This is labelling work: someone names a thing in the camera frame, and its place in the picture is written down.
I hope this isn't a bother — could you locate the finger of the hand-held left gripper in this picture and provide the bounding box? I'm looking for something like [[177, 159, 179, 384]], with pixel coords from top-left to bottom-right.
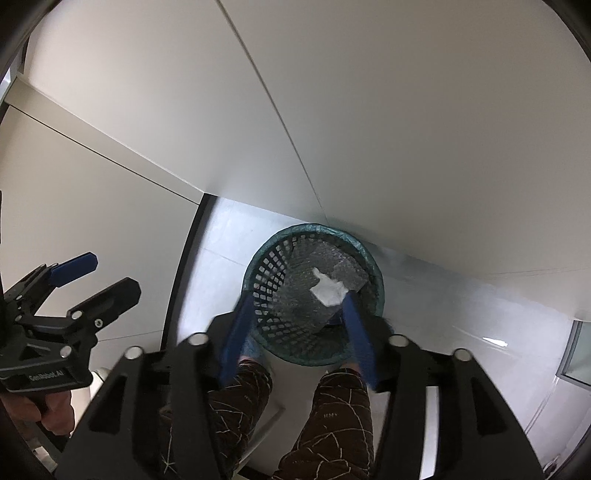
[[65, 277, 141, 356], [4, 251, 99, 320]]

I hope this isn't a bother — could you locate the person's left hand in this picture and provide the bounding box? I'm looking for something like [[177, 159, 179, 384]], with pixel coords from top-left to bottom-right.
[[0, 391, 77, 437]]

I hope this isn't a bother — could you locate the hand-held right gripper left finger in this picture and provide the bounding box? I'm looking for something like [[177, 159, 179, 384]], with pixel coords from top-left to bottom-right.
[[55, 293, 257, 480]]

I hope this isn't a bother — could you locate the person's right leg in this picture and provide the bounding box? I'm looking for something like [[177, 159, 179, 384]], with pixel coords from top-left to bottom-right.
[[272, 367, 375, 480]]

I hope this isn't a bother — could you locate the dark mesh wastebasket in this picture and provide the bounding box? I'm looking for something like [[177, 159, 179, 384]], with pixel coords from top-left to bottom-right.
[[241, 223, 385, 367]]

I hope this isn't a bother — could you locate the person's leg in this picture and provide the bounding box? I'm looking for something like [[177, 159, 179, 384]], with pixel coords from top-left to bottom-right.
[[272, 367, 375, 480], [159, 360, 273, 480]]

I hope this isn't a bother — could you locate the person's left leg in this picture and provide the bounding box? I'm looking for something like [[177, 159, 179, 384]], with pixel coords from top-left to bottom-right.
[[159, 360, 273, 480]]

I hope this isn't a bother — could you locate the clear bubble wrap sheet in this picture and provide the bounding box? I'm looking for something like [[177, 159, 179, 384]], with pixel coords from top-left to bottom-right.
[[279, 235, 370, 337]]

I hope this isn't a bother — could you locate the white tissue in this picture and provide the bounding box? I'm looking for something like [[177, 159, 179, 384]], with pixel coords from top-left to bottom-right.
[[310, 267, 348, 307]]

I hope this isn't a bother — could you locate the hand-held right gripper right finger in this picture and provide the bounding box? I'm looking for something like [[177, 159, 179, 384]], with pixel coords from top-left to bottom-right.
[[342, 292, 546, 480]]

